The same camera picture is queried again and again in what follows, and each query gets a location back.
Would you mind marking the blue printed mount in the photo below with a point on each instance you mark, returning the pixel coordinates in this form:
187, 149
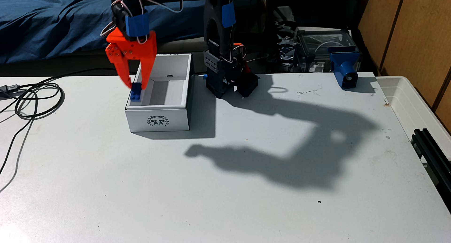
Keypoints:
343, 65

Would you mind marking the blue bed sheet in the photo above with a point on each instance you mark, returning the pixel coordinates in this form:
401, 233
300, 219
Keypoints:
53, 21

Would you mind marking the white cardboard box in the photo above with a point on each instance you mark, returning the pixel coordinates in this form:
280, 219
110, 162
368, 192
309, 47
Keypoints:
176, 121

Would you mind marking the grey bed base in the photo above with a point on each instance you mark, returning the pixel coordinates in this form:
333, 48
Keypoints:
70, 61

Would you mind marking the wooden cabinet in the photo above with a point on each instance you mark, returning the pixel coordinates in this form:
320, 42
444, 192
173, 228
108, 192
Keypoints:
415, 31

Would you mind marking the clear plastic case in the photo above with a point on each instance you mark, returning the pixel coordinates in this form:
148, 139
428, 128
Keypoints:
317, 42

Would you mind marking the white plastic bin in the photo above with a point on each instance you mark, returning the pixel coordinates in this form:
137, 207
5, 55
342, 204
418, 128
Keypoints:
405, 105

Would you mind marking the black aluminium rail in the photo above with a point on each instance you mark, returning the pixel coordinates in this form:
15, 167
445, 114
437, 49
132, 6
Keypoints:
431, 155

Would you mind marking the blue toy brick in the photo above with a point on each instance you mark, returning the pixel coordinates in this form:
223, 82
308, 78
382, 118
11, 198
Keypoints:
135, 95

